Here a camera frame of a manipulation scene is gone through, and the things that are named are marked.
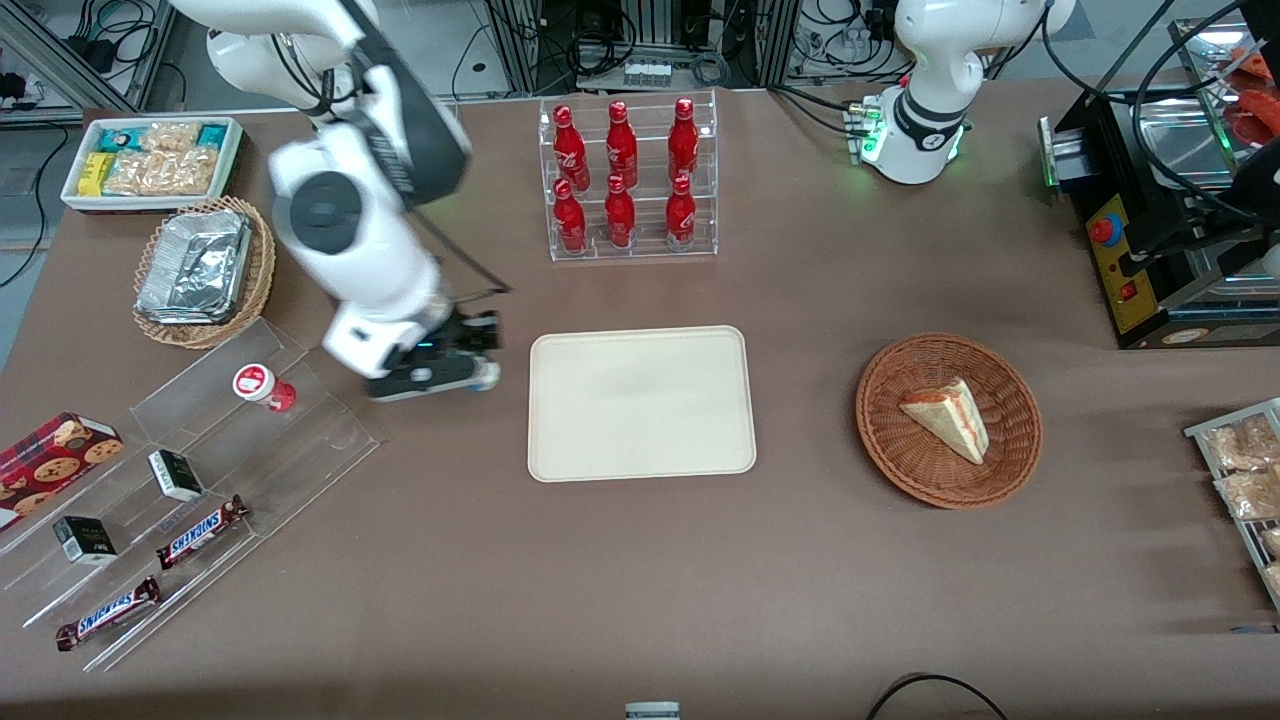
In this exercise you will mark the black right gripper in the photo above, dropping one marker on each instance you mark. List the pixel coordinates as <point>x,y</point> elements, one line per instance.
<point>470,333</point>

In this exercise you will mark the green lid gum bottle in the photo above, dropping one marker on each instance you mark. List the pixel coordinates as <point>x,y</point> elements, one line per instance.
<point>487,378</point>

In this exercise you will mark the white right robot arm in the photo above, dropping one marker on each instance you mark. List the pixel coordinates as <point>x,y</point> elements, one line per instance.
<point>370,250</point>

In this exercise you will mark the cream plastic tray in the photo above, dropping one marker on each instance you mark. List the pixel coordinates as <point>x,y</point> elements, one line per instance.
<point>640,403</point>

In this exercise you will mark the red lid gum bottle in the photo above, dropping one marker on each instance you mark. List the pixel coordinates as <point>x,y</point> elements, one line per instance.
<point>258,384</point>

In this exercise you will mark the white snack tray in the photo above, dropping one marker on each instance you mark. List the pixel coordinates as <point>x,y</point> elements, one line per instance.
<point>225,185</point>

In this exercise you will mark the red cola bottle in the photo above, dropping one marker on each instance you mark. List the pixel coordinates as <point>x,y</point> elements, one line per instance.
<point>571,150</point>
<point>621,145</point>
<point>681,218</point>
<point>570,222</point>
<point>620,218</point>
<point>683,140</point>

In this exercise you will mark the clear acrylic bottle rack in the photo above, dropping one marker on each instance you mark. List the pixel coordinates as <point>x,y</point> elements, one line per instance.
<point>650,250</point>

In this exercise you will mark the clear acrylic stepped stand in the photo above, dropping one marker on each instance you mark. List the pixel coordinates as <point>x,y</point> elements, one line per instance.
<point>290,460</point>

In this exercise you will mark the light wicker basket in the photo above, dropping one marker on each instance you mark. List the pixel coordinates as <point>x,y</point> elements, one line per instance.
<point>262,260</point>

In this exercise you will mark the silver foil packet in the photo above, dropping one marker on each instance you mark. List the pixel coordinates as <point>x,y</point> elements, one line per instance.
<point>195,265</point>

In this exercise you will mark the small black box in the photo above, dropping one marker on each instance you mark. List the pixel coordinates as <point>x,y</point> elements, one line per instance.
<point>85,540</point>
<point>176,476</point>

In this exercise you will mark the white power strip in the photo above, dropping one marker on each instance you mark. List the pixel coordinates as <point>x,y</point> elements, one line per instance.
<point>648,73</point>

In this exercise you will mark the snickers chocolate bar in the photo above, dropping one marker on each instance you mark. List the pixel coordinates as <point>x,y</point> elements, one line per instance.
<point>200,533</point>
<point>108,613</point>

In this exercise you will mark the clear cracker bag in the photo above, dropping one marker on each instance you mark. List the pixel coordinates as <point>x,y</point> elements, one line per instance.
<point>165,165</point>

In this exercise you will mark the grey white device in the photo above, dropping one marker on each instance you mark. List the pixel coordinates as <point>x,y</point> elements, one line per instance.
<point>652,711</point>

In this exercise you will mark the yellow snack packet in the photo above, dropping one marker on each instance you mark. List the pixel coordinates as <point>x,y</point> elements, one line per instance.
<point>93,175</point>

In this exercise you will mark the brown wicker basket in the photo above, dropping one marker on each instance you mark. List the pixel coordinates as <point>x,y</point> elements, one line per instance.
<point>900,460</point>

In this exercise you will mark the red cookie box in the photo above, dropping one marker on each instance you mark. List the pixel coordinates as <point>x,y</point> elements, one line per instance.
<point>50,460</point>

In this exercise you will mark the wrapped triangle sandwich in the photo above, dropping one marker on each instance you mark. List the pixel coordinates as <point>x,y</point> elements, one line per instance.
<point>950,418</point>

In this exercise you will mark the red emergency stop button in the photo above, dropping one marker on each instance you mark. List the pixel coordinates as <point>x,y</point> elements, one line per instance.
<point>1105,230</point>

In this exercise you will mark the black metal machine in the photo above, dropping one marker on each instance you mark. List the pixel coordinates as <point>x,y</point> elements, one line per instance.
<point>1150,250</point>

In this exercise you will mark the clear snack bag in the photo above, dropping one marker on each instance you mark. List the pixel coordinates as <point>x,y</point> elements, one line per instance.
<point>1250,495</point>
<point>1245,443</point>

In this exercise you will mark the red food item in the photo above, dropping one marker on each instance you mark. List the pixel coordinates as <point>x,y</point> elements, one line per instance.
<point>1255,105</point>

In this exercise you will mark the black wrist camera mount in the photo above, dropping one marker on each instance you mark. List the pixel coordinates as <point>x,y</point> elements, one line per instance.
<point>420,378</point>

